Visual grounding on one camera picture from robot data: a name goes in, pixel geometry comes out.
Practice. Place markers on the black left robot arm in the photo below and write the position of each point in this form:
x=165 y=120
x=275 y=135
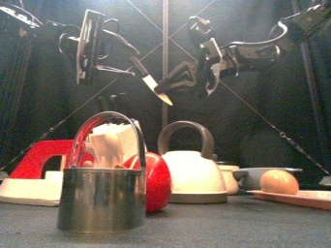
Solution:
x=21 y=16

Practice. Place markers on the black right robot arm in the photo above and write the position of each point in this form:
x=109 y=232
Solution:
x=298 y=25

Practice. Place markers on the white knife block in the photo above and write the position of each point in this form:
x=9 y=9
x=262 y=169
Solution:
x=124 y=135

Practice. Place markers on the red apple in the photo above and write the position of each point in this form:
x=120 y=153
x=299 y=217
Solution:
x=156 y=180

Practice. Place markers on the small cream cup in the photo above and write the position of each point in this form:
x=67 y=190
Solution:
x=230 y=180

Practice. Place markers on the grey toy saucepan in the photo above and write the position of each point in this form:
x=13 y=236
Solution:
x=252 y=176

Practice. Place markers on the brown toy egg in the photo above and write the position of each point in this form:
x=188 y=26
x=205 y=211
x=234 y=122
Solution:
x=279 y=182

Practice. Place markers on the pink flat plate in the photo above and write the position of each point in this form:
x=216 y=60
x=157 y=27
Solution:
x=314 y=198

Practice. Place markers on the vertical metal frame pole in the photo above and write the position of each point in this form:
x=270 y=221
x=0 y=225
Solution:
x=165 y=32

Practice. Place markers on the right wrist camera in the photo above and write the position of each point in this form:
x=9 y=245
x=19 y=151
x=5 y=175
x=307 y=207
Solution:
x=200 y=28

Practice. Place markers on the black frame post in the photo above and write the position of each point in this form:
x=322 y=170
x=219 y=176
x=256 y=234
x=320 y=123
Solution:
x=308 y=97

